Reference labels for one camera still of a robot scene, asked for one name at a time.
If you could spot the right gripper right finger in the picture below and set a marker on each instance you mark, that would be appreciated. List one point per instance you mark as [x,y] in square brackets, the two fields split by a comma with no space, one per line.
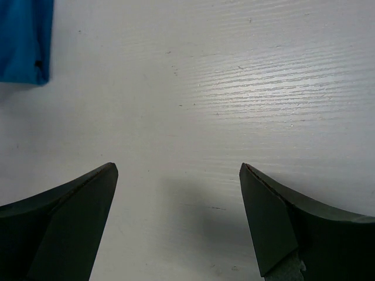
[298,238]

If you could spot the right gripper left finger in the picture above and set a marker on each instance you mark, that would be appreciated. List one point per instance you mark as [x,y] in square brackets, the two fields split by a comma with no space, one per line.
[55,235]

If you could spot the blue t-shirt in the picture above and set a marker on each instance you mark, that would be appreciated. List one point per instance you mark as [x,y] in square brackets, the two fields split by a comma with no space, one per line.
[26,36]

